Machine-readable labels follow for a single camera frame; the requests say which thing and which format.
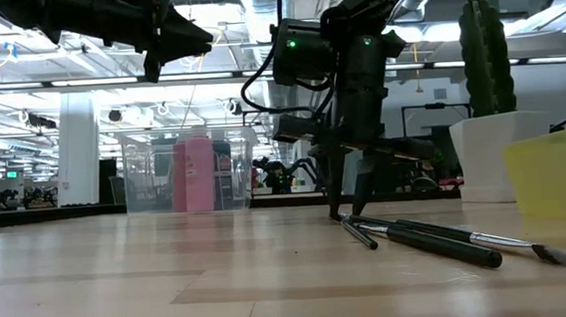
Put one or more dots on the slim silver-ferrule paintbrush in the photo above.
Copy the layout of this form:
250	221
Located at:
498	239

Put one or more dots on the yellow translucent tray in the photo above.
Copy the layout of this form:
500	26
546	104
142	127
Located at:
559	179

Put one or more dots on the wide silver ceiling duct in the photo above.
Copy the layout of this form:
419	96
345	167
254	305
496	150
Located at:
252	6

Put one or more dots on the black background robot arm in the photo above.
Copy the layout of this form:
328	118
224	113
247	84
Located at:
279	174

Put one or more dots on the pink paint bottle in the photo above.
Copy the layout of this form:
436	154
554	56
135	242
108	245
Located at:
200	174

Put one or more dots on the red paint bottle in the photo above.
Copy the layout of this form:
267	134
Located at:
178	181

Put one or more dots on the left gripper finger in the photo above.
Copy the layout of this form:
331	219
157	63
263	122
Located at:
190	50
186	30

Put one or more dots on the dark teal paint bottle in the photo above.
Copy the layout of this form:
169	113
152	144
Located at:
224	182

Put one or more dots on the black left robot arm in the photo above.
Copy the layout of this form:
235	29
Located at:
78	13

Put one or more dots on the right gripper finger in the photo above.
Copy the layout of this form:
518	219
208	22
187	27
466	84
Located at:
365	177
336	180

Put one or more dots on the black background gantry frame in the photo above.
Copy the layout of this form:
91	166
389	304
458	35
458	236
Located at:
439	105
260	111

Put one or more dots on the green exit sign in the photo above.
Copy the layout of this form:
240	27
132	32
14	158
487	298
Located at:
12	174

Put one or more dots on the green cactus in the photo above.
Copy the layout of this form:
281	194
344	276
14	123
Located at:
476	65

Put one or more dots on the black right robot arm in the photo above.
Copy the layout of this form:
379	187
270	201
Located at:
362	3

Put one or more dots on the clear plastic bin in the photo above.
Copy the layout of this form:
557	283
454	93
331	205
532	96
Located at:
140	188

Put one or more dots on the black aluminium table frame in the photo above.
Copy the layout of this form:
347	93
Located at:
42	214

